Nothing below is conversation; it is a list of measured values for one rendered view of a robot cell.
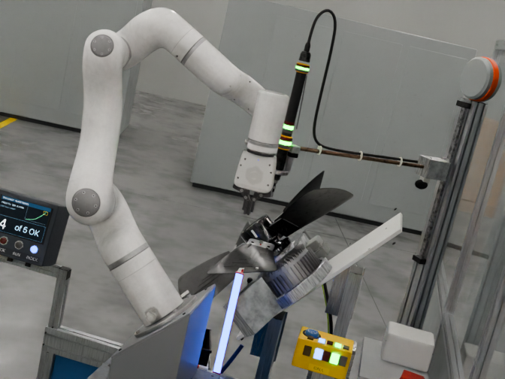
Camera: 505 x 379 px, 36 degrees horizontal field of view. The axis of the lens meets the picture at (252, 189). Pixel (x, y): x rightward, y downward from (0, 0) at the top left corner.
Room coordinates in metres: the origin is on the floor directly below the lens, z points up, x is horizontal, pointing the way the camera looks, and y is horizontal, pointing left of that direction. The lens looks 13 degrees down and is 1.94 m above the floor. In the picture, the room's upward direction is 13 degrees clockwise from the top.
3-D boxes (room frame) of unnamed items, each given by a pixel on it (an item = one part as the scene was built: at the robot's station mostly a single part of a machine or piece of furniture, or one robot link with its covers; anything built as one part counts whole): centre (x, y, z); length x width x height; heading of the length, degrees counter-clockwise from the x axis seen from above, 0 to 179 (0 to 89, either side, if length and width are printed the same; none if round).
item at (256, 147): (2.04, 0.00, 1.60); 0.09 x 0.08 x 0.03; 83
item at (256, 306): (2.48, -0.09, 0.98); 0.20 x 0.16 x 0.20; 82
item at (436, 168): (2.81, -0.63, 1.53); 0.10 x 0.07 x 0.08; 117
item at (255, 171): (2.04, 0.00, 1.54); 0.10 x 0.07 x 0.11; 83
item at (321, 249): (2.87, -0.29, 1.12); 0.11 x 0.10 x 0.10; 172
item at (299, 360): (2.13, -0.31, 1.02); 0.16 x 0.10 x 0.11; 82
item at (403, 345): (2.64, -0.67, 0.92); 0.17 x 0.16 x 0.11; 82
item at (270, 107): (2.04, 0.00, 1.68); 0.09 x 0.08 x 0.13; 176
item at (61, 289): (2.25, 0.51, 0.96); 0.03 x 0.03 x 0.20; 82
